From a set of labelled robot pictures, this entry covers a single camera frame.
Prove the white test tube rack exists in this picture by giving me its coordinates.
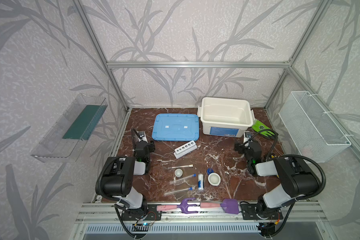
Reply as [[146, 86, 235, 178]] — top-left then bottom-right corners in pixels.
[[174, 141, 198, 159]]

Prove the test tube blue cap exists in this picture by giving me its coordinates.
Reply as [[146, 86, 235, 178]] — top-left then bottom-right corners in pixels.
[[170, 174, 197, 184], [164, 187, 194, 196]]

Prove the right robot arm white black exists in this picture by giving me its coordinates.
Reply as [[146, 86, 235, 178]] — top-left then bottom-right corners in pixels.
[[234, 141, 327, 215]]

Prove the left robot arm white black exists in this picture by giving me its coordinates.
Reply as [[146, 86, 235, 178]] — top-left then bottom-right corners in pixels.
[[95, 141, 155, 215]]

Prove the green black work glove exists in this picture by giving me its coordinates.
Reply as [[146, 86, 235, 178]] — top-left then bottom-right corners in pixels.
[[252, 119, 276, 140]]

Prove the blue plastic bin lid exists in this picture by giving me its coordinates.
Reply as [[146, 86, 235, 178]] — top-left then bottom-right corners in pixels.
[[152, 114, 200, 142]]

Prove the small white crucible cup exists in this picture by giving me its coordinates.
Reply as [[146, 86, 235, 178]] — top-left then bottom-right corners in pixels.
[[175, 169, 183, 178]]

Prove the white plastic storage bin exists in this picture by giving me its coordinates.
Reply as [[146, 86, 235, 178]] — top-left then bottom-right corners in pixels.
[[198, 97, 255, 138]]

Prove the small blue cap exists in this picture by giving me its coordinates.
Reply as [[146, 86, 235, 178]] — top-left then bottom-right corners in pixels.
[[207, 168, 214, 175]]

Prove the white ceramic bowl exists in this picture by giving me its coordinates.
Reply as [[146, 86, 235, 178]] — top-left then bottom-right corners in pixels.
[[208, 173, 221, 187]]

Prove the white bottle blue label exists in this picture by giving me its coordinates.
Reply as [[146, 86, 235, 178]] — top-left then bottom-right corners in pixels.
[[198, 174, 204, 191]]

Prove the green mat in shelf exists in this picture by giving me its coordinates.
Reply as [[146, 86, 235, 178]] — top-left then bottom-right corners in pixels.
[[63, 105, 107, 141]]

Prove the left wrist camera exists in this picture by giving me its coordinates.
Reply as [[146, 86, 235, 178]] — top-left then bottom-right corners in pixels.
[[138, 131, 148, 142]]

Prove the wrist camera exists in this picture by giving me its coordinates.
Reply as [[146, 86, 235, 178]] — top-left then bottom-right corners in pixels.
[[138, 131, 148, 142], [243, 131, 253, 144]]

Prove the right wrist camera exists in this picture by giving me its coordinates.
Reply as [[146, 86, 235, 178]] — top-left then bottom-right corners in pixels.
[[243, 131, 253, 144]]

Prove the purple garden spade pink handle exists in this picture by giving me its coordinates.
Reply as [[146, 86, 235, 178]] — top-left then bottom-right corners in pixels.
[[200, 199, 240, 215]]

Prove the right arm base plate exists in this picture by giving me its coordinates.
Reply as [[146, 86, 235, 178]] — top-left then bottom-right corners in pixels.
[[239, 202, 284, 222]]

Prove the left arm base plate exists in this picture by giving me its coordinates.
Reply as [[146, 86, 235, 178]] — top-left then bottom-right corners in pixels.
[[121, 205, 162, 221]]

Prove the white wire mesh basket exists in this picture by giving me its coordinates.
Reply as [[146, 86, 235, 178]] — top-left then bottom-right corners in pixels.
[[279, 91, 351, 163]]

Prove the purple garden fork pink handle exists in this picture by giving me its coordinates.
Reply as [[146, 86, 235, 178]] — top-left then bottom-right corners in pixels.
[[157, 198, 198, 214]]

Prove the clear acrylic wall shelf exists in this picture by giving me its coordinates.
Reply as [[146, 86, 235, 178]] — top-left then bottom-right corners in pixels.
[[31, 94, 108, 163]]

